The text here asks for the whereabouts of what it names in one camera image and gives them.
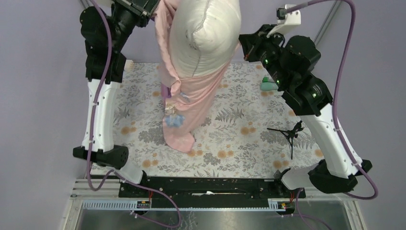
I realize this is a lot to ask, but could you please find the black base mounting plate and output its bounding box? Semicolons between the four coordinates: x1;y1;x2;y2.
118;176;305;202

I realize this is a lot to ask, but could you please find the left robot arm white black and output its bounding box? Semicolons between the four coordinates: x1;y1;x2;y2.
73;0;159;197

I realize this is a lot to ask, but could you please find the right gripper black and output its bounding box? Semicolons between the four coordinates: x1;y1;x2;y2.
239;23;292;88

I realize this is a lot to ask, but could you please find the blue white block toy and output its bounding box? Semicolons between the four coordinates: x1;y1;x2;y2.
124;60;134;72

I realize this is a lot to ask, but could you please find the green toy flashlight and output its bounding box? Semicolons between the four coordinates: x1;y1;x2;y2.
260;77;278;92

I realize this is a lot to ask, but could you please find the pink purple pillowcase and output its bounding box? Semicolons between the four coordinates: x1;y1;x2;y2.
153;0;232;153

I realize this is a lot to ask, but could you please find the floral table cloth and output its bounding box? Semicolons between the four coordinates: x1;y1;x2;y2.
90;62;330;179

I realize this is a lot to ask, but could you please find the white slotted cable duct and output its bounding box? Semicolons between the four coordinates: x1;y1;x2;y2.
83;197;285;212

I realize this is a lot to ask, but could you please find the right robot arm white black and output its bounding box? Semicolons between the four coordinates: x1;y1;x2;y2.
238;24;372;197

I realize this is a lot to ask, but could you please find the white pillow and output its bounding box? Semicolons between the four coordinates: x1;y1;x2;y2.
169;0;241;79

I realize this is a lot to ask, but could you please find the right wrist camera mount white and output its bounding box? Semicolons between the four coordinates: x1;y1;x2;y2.
266;4;301;38

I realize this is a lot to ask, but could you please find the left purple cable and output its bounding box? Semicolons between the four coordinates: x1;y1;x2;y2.
86;0;182;229

